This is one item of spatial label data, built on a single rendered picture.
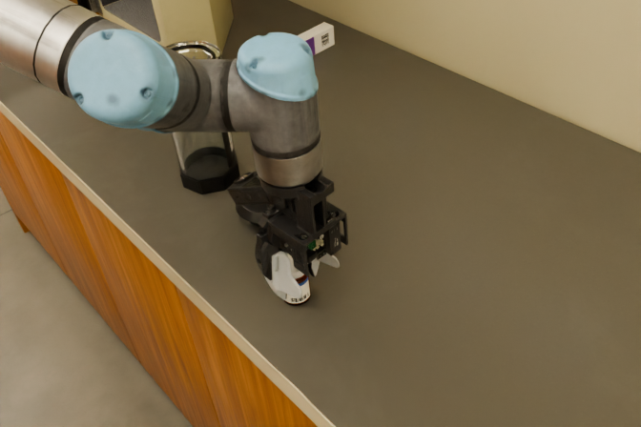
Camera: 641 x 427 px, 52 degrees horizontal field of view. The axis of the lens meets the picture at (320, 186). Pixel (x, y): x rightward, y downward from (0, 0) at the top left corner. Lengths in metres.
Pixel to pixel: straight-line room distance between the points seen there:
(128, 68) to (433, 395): 0.51
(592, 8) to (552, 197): 0.32
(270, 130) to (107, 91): 0.19
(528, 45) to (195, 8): 0.65
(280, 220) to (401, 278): 0.23
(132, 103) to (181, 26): 0.86
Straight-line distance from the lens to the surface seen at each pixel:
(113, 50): 0.53
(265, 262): 0.81
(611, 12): 1.17
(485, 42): 1.32
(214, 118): 0.66
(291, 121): 0.65
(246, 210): 0.99
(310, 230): 0.73
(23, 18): 0.59
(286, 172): 0.69
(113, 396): 2.06
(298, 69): 0.63
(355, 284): 0.92
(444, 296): 0.91
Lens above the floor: 1.63
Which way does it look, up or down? 41 degrees down
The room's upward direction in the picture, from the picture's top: 5 degrees counter-clockwise
